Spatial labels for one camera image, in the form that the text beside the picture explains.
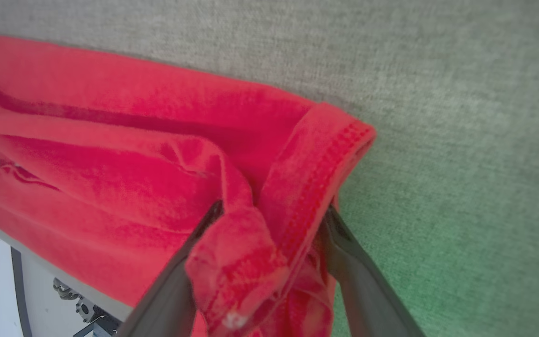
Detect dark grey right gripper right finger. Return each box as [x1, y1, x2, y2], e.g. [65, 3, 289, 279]
[320, 205, 428, 337]

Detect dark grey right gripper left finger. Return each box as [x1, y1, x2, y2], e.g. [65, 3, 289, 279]
[114, 200, 224, 337]

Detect red garment with white stripes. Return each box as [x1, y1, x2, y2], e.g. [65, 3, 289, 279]
[0, 31, 377, 337]

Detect grey fabric sofa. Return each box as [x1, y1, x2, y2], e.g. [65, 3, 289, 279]
[0, 0, 539, 337]

